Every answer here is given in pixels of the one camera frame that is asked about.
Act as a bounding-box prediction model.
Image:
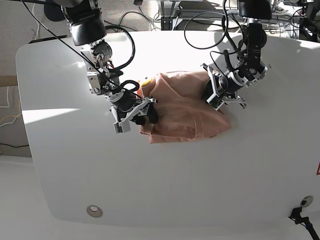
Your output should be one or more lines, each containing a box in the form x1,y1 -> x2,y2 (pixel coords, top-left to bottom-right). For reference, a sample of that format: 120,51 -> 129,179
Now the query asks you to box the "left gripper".
201,63 -> 247,109

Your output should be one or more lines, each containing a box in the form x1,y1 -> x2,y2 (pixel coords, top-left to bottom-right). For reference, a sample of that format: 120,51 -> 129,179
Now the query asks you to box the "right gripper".
110,93 -> 159,125

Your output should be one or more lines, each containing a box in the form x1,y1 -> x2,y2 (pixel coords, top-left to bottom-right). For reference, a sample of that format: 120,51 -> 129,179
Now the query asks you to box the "salmon pink T-shirt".
138,70 -> 232,144

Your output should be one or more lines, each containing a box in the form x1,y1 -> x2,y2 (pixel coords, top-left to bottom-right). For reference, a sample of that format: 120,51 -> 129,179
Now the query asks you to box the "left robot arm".
202,0 -> 272,111

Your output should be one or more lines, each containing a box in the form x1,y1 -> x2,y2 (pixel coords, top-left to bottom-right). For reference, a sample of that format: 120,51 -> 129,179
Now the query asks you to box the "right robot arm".
56,0 -> 159,132

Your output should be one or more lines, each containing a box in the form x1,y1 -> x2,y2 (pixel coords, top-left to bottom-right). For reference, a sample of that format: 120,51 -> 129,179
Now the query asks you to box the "left table grommet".
86,205 -> 103,218

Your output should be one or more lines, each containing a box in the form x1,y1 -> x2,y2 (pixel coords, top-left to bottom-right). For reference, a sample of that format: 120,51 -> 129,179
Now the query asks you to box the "table grommet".
86,205 -> 103,218
300,195 -> 314,208

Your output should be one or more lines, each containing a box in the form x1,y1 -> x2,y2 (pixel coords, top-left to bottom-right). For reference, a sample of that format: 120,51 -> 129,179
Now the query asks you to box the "red warning sticker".
316,162 -> 320,176

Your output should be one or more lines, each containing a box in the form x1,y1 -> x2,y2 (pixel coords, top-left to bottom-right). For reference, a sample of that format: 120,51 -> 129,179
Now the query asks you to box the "right table grommet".
300,195 -> 314,208

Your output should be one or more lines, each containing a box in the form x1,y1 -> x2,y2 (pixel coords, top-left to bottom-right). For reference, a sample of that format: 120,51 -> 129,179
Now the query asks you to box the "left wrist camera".
206,93 -> 224,111

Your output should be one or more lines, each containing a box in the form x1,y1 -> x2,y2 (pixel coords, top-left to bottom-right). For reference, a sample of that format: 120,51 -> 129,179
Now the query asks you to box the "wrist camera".
113,120 -> 131,134
206,93 -> 224,111

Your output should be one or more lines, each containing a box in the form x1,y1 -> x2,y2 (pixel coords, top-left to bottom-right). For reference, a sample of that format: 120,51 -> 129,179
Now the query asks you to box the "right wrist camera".
113,120 -> 131,134

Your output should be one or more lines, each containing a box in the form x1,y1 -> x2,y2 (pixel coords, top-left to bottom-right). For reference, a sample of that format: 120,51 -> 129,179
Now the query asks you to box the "silver aluminium frame profile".
156,0 -> 224,31

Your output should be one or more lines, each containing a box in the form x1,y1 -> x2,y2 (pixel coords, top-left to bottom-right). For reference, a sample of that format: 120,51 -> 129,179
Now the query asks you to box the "black floor cable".
104,2 -> 161,35

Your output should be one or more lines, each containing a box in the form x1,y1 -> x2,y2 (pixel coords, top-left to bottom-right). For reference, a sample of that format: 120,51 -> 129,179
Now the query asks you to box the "black clamp mount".
288,207 -> 320,240

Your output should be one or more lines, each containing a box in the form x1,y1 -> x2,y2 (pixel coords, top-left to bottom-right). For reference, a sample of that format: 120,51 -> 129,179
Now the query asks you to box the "white cable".
31,2 -> 41,41

